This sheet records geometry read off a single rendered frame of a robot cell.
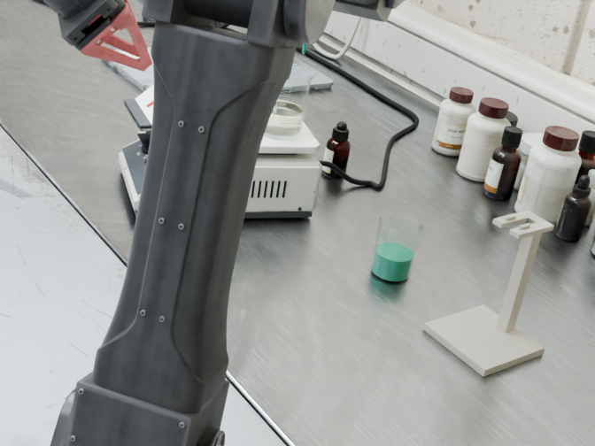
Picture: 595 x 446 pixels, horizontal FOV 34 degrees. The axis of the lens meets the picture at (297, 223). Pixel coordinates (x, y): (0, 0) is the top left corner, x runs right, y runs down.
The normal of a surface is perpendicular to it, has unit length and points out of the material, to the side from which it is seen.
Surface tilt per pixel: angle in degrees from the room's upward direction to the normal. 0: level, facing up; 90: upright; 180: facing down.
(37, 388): 0
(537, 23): 90
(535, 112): 90
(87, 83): 0
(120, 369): 76
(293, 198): 90
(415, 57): 90
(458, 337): 0
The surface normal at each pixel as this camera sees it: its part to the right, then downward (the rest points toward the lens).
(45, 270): 0.15, -0.88
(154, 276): -0.26, 0.17
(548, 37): -0.82, 0.15
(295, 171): 0.29, 0.48
